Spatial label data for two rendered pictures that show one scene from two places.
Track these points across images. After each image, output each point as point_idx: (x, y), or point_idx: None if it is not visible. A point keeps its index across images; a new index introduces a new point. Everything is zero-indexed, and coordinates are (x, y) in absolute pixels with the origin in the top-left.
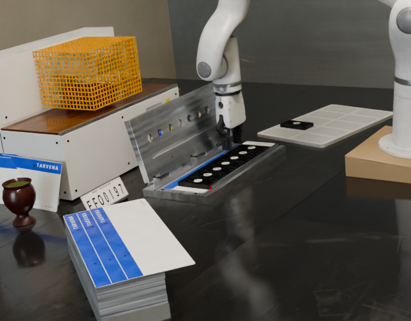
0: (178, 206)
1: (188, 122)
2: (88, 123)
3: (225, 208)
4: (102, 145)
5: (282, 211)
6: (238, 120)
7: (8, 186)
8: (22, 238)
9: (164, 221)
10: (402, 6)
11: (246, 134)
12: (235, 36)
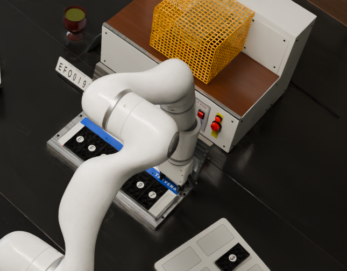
0: (54, 126)
1: None
2: (128, 43)
3: (32, 155)
4: (136, 65)
5: (4, 191)
6: (169, 175)
7: (75, 10)
8: (44, 34)
9: (28, 114)
10: (7, 234)
11: (236, 212)
12: (184, 133)
